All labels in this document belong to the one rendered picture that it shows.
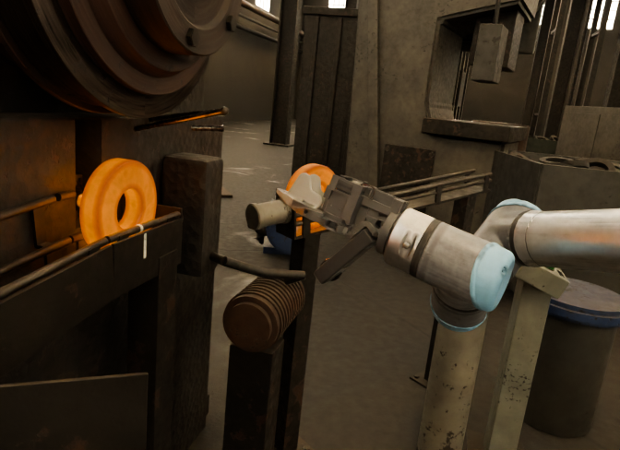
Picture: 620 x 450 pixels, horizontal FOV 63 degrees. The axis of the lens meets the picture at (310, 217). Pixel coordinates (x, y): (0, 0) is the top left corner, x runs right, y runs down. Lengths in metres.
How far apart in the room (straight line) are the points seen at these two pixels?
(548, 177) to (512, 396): 1.40
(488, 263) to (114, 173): 0.54
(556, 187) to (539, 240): 1.88
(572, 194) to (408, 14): 1.51
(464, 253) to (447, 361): 0.72
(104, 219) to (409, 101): 2.76
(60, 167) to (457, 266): 0.58
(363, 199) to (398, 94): 2.65
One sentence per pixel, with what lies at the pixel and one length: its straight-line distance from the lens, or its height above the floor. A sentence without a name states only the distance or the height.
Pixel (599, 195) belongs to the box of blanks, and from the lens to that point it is 2.78.
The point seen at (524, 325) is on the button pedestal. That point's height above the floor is 0.43.
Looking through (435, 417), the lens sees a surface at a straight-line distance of 1.48.
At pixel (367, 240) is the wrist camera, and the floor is 0.74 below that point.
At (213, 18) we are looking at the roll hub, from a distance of 0.81.
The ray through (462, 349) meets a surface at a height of 0.35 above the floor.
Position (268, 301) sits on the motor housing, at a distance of 1.04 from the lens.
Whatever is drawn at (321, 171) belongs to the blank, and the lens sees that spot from 1.19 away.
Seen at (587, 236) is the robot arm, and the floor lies 0.79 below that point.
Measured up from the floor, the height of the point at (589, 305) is 0.43.
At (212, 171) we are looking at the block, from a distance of 0.99.
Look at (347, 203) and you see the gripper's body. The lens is 0.75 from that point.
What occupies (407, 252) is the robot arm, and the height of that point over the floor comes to 0.74.
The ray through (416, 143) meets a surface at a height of 0.72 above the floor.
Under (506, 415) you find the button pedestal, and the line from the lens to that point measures 1.52.
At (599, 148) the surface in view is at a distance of 4.75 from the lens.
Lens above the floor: 0.93
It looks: 13 degrees down
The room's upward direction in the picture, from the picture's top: 6 degrees clockwise
